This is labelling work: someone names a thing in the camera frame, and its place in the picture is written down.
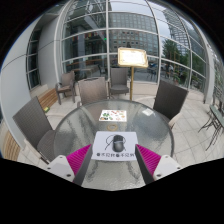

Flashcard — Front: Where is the black computer mouse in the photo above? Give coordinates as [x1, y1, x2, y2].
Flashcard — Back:
[111, 134, 125, 153]

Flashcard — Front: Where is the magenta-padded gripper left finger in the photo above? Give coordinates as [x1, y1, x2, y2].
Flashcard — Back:
[46, 143, 95, 187]

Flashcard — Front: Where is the gold framed menu stand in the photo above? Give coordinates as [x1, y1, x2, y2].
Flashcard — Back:
[116, 47, 150, 102]

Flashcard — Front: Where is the small white paper napkin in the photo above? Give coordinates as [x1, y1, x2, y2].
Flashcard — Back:
[142, 108, 155, 117]

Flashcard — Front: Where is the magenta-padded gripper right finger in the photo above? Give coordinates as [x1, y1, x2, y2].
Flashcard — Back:
[134, 143, 183, 186]

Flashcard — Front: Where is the wooden slatted bench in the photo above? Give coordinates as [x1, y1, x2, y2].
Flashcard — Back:
[36, 87, 60, 113]
[0, 129, 22, 162]

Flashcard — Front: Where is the tan tape roll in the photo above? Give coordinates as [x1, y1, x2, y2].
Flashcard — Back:
[106, 123, 120, 132]

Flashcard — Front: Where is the colourful picture menu card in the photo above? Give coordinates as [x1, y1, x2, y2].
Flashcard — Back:
[98, 109, 128, 123]

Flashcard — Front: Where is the white mouse pad with drawing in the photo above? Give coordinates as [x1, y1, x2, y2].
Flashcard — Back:
[90, 130, 139, 163]

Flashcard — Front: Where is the dark metal outdoor table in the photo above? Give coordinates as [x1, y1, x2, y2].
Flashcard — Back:
[198, 103, 224, 152]

